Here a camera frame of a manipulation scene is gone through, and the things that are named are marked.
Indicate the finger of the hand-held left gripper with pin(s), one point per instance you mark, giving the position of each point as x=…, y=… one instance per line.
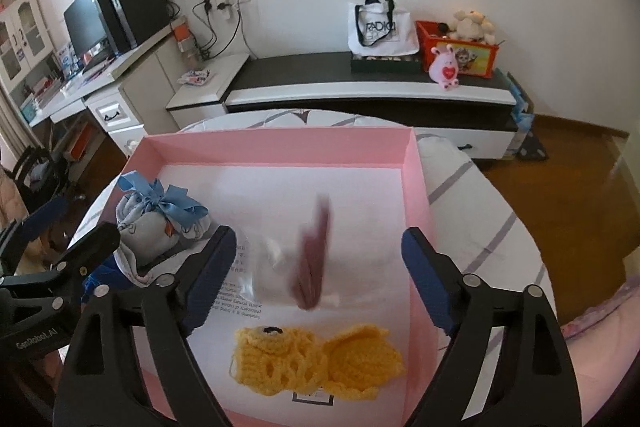
x=92, y=247
x=45, y=213

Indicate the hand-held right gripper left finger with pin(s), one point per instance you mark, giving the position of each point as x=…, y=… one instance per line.
x=215, y=279

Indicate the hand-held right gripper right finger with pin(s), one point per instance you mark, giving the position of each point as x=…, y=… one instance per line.
x=425, y=279

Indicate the blue crochet piece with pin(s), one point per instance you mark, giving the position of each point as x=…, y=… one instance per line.
x=98, y=279

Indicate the baby print pouch blue ribbon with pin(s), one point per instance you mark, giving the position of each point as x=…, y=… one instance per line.
x=145, y=227

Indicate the yellow crochet piece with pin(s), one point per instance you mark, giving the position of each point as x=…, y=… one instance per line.
x=280, y=357

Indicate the pink cardboard box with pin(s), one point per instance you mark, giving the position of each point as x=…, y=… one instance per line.
x=280, y=147

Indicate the black office chair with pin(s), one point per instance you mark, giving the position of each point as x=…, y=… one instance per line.
x=40, y=172

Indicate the stack of books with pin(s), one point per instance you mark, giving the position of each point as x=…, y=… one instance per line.
x=40, y=97

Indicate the blue and white packet box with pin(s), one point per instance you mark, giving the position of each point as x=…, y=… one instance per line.
x=67, y=59

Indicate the black floor gadget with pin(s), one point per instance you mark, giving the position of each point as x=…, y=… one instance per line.
x=531, y=148

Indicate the white desk with drawers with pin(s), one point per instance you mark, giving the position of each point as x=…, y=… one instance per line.
x=132, y=57

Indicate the white glass door cabinet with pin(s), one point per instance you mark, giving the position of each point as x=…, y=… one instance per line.
x=25, y=32

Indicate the white side table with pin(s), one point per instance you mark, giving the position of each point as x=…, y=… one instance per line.
x=215, y=84

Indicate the black computer monitor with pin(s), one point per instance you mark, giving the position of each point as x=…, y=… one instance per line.
x=85, y=19

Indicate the patterned pink pouch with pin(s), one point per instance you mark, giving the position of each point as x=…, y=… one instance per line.
x=195, y=77

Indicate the pink plush figure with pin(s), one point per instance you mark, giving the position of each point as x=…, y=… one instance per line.
x=445, y=69

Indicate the orange capped bottle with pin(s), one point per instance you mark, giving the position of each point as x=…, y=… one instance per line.
x=184, y=38

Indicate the red toy box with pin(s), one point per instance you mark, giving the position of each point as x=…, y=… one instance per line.
x=480, y=57

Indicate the black computer tower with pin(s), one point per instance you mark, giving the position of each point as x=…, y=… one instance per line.
x=135, y=2

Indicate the black and white tv cabinet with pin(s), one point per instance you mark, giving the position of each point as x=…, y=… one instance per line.
x=310, y=67

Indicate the white tote bag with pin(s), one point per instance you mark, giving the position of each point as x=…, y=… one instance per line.
x=385, y=37

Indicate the cream plush toy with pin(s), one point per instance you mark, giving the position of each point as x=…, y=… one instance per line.
x=470, y=27

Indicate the white plug charger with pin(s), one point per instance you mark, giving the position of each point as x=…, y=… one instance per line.
x=223, y=8

